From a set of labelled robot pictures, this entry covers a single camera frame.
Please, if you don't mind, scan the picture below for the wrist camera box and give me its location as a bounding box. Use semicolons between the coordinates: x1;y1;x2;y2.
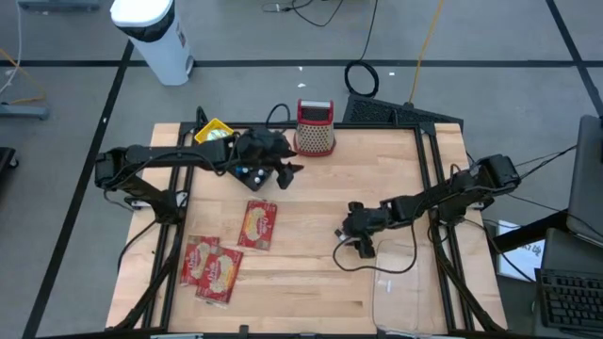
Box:
276;167;296;191
357;236;379;260

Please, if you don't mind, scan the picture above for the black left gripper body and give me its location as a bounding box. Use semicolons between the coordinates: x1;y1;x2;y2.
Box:
234;125;291;166

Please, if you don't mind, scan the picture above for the black table frame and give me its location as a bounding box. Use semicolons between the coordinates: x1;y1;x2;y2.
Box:
108;105;508;338

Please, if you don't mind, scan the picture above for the red snack packet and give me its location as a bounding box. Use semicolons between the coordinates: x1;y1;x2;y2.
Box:
236;199;279;252
179;234;221;287
194;245;245;309

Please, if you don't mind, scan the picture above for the red metal box grater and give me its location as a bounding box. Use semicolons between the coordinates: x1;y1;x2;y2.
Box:
293;98;337;158

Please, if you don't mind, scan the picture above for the thin black floor cable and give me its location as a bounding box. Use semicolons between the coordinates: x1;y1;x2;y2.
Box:
261;0;346;28

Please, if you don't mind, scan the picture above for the yellow hanging cable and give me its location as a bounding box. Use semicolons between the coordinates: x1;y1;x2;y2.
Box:
407;0;445;105

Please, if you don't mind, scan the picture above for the black keyboard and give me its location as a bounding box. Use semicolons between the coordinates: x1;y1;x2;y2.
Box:
534;267;603;331

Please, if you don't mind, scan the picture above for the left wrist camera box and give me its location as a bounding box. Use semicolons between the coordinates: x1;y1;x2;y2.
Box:
276;167;296;191

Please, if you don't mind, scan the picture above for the black hanging cable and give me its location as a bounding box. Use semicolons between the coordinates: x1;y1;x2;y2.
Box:
343;0;381;99

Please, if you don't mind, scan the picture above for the clear plastic container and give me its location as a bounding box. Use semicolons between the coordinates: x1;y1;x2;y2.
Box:
371;238;423;336

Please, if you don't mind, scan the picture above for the yellow plastic bin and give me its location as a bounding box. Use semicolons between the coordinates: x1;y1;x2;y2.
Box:
193;117;236;145

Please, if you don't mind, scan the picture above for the white paper sheet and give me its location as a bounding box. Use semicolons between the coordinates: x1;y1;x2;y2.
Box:
496;219;546;283

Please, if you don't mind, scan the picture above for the grey laptop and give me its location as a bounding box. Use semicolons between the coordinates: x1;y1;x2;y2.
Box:
565;114;603;250

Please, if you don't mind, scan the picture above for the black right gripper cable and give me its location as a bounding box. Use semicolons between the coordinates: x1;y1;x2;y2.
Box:
332;219;419;275

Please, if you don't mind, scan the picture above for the black cable loop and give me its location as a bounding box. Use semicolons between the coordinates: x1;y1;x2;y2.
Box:
265;103;292;129

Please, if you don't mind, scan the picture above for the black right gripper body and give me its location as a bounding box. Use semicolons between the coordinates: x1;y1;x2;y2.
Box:
346;201;392;239

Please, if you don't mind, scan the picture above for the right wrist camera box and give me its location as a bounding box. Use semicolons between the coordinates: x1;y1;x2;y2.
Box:
357;236;379;260

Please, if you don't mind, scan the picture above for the white floor bin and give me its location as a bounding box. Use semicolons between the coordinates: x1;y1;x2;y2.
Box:
109;0;196;88

